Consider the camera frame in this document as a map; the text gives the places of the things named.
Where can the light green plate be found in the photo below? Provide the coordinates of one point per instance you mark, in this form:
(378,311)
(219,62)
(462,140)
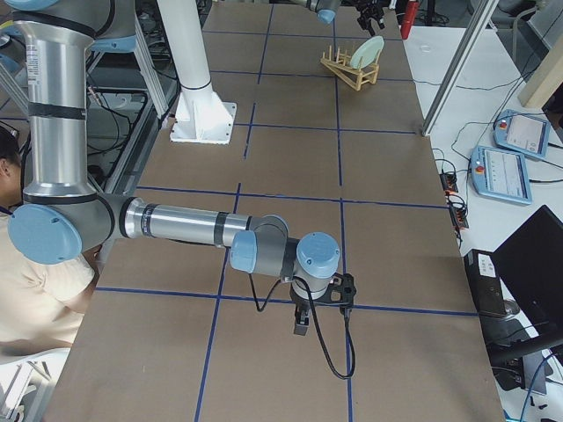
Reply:
(367,53)

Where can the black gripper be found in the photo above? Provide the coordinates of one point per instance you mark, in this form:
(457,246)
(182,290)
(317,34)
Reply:
(366,12)
(301,304)

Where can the seated person in beige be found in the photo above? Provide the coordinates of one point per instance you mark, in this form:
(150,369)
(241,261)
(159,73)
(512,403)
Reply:
(42,306)

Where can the far blue teach pendant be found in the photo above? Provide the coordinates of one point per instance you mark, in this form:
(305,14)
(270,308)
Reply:
(522,132)

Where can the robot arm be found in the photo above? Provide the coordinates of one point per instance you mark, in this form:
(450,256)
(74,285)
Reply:
(64,215)
(326,11)

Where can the red cylinder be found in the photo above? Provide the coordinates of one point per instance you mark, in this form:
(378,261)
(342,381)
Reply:
(409,18)

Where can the black usb hub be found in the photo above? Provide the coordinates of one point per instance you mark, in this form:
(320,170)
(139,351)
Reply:
(458,215)
(449,181)

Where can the aluminium frame post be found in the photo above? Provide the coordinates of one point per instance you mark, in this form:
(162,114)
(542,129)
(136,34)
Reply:
(476,26)

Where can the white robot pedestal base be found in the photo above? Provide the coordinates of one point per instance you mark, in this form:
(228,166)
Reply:
(201,116)

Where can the black monitor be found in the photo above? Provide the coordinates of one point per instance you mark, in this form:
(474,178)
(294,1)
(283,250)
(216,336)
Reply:
(529,263)

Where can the wooden dish rack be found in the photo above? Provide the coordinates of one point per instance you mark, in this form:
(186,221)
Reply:
(338,63)

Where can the black computer box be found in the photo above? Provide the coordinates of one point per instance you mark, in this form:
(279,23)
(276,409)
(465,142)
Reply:
(496,313)

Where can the blue teach pendant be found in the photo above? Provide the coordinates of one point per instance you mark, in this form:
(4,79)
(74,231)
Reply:
(522,132)
(500,174)

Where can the near blue teach pendant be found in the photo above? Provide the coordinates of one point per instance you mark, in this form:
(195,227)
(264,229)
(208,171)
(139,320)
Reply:
(500,174)

